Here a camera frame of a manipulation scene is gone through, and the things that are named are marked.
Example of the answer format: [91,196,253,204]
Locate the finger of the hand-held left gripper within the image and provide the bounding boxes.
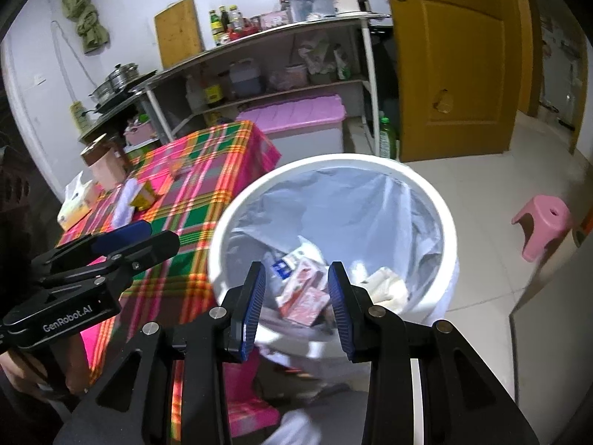
[42,230,180,288]
[34,221,153,274]

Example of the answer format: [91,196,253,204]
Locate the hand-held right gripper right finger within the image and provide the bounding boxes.
[328,262,540,445]

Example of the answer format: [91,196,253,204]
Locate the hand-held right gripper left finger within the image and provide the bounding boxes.
[53,262,267,445]

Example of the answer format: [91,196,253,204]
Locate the pink white paper box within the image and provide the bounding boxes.
[279,260,332,327]

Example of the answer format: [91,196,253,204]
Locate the yellow snack packet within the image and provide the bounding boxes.
[130,180,157,209]

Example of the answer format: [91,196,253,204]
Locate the white plastic bag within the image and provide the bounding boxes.
[364,266,413,313]

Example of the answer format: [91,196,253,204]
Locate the clear plastic cup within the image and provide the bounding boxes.
[169,155,194,178]

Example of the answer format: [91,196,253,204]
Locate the translucent bin liner bag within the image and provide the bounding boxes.
[227,167,445,339]

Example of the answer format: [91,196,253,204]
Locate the white round trash bin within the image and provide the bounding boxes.
[207,153,461,372]

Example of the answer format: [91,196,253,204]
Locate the person's left hand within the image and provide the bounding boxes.
[0,329,91,406]

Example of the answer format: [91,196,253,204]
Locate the yellow white tissue pack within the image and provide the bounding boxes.
[56,171,100,230]

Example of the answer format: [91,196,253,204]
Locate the pink jug with brown lid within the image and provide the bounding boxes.
[80,133,133,191]

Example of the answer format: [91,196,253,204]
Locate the pink green plaid tablecloth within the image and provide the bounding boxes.
[56,121,283,436]

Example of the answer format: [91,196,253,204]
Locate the pink plastic basket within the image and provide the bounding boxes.
[125,121,156,146]

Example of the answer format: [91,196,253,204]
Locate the yellow power strip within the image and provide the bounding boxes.
[69,101,91,133]

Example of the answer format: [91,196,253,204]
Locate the steel pan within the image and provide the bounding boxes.
[89,81,116,103]

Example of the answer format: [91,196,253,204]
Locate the white plastic bottle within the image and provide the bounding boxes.
[185,74,205,111]

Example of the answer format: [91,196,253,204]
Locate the steel steamer pot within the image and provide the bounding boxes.
[107,62,140,89]

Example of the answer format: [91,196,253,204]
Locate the yellow oil bottle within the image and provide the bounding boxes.
[204,72,224,105]

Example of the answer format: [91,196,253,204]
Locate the green plastic bottle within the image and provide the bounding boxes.
[379,111,399,158]

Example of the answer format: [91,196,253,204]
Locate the blue-grey plastic jug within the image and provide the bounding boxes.
[229,59,262,96]

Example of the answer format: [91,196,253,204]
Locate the pink-lid storage bin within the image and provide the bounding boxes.
[235,94,347,156]

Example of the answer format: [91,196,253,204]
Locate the wooden cutting board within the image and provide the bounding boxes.
[154,0,205,70]

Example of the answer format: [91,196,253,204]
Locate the green glass bottle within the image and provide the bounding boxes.
[208,9,223,47]

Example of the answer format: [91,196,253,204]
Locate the green hanging cloth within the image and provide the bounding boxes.
[59,0,110,54]

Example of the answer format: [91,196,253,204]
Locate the pink plastic stool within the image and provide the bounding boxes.
[512,195,573,263]

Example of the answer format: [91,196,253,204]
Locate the steel-top shelf unit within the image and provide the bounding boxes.
[130,11,392,149]

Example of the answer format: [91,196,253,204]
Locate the crumpled plastic bags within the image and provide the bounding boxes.
[299,39,337,75]

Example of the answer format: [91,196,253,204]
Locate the pink patterned box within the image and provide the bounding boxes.
[259,10,290,29]

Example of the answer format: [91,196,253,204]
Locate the yellow wooden door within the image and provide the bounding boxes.
[380,0,526,163]

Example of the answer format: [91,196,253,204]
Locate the clear plastic storage container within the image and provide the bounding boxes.
[285,0,335,22]

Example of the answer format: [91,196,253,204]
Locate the grey wall cable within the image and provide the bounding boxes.
[51,21,77,103]

